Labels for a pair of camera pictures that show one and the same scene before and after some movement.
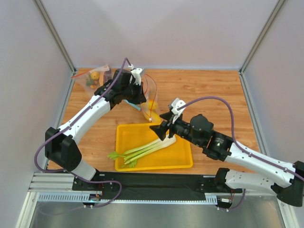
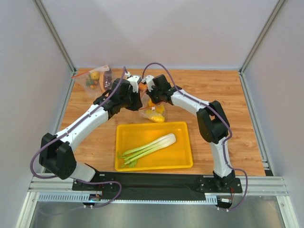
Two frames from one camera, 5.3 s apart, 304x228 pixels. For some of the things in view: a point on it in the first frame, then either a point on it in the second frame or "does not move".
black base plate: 151,186 does not move
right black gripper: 168,126 -> 150,92
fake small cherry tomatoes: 92,86 does not move
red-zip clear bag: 95,79 does not move
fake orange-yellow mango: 152,116 -> 150,103
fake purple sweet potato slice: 107,76 does not move
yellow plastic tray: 176,155 does not move
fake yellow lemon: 155,105 -> 159,116
